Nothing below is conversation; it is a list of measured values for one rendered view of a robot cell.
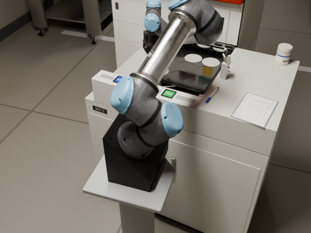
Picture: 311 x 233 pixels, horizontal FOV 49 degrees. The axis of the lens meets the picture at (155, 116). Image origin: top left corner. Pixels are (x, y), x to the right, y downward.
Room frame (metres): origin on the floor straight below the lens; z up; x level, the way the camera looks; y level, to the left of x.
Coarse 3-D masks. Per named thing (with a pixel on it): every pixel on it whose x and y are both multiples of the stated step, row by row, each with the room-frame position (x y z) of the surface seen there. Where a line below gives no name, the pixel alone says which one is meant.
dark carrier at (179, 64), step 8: (176, 56) 1.76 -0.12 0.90; (184, 56) 1.76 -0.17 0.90; (208, 56) 1.76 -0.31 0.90; (176, 64) 1.67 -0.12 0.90; (184, 64) 1.67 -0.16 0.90; (192, 64) 1.67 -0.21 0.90; (200, 64) 1.67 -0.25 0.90; (168, 72) 1.59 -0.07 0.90; (176, 72) 1.59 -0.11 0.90; (184, 72) 1.59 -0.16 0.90; (192, 72) 1.59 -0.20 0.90; (200, 72) 1.59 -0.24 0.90; (208, 72) 1.59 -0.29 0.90; (216, 72) 1.59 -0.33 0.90; (168, 80) 1.51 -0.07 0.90; (176, 80) 1.51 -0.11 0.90; (184, 80) 1.51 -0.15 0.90; (192, 80) 1.51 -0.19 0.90; (200, 80) 1.51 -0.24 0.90; (208, 80) 1.51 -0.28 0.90; (200, 88) 1.43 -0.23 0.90
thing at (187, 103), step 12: (108, 72) 1.49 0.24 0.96; (96, 84) 1.42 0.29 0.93; (108, 84) 1.39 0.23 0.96; (96, 96) 1.43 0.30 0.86; (108, 96) 1.39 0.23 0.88; (156, 96) 1.28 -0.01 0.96; (180, 96) 1.29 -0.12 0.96; (192, 96) 1.28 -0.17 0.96; (180, 108) 1.22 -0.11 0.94; (192, 108) 1.20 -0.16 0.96; (192, 120) 1.19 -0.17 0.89
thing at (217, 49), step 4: (184, 44) 1.87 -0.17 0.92; (188, 44) 1.86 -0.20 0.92; (192, 44) 1.85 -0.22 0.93; (196, 44) 1.84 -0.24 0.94; (200, 44) 1.83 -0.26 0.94; (200, 48) 1.83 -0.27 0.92; (204, 48) 1.82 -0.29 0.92; (208, 48) 1.81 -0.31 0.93; (212, 48) 1.80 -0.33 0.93; (216, 48) 1.79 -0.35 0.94; (220, 48) 1.78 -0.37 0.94; (220, 52) 1.77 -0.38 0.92; (228, 52) 1.75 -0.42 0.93
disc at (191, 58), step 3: (189, 54) 1.79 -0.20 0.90; (192, 54) 1.79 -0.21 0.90; (195, 54) 1.79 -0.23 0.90; (186, 57) 1.75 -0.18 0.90; (189, 57) 1.75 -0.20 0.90; (192, 57) 1.75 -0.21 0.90; (195, 57) 1.75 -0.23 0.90; (198, 57) 1.75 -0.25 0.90; (201, 57) 1.75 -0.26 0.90; (186, 60) 1.72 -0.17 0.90; (189, 60) 1.72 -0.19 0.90; (192, 60) 1.72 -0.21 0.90; (195, 60) 1.72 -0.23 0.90; (198, 60) 1.72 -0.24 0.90
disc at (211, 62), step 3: (204, 60) 1.72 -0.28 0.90; (207, 60) 1.72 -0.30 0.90; (210, 60) 1.72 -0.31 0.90; (213, 60) 1.72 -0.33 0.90; (216, 60) 1.72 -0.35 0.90; (204, 63) 1.68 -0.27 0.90; (207, 63) 1.68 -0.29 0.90; (210, 63) 1.68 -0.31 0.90; (213, 63) 1.68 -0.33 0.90; (216, 63) 1.68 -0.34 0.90; (219, 63) 1.68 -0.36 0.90; (210, 66) 1.65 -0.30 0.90; (213, 66) 1.65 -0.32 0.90
